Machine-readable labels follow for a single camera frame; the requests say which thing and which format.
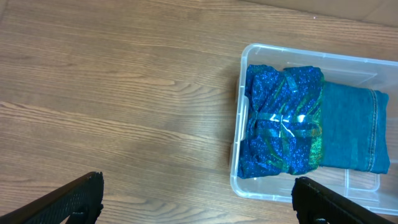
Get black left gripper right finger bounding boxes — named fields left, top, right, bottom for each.
left=292, top=177, right=392, bottom=224

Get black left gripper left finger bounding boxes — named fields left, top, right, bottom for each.
left=1, top=172, right=104, bottom=224

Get blue sequined fabric bundle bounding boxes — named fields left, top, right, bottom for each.
left=238, top=65, right=325, bottom=179

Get blue denim jeans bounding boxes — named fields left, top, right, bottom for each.
left=320, top=82, right=390, bottom=174

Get clear plastic storage bin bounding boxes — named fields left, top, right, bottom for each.
left=229, top=44, right=397, bottom=215

